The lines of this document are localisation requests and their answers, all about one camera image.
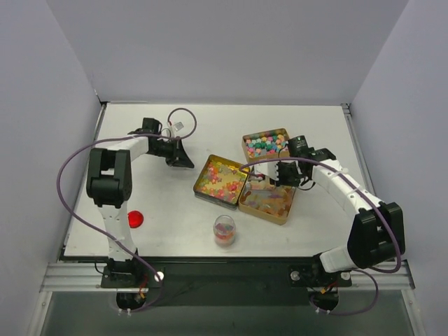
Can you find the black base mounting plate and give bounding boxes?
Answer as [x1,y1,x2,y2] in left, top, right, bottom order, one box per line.
[100,258,352,312]

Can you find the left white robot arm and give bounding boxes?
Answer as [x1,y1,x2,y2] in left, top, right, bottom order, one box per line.
[86,118,195,288]

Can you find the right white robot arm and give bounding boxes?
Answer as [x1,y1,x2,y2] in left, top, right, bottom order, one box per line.
[268,136,405,286]

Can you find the dark square candy tin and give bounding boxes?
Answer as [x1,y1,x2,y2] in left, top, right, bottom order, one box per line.
[193,155,249,210]

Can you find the aluminium frame rail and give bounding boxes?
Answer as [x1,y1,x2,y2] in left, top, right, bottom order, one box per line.
[41,262,415,293]

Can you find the red round jar lid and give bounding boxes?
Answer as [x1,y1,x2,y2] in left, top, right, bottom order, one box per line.
[127,210,144,229]

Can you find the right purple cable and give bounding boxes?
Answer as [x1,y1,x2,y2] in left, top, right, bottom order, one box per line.
[239,157,403,316]

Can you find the gold rectangular candy tin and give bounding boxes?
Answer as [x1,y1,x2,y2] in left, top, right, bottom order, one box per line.
[242,128,289,163]

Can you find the clear glass jar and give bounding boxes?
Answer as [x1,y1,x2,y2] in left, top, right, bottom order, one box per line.
[213,215,236,247]

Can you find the gold square candy tin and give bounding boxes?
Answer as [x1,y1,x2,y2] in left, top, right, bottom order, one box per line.
[238,181,295,225]

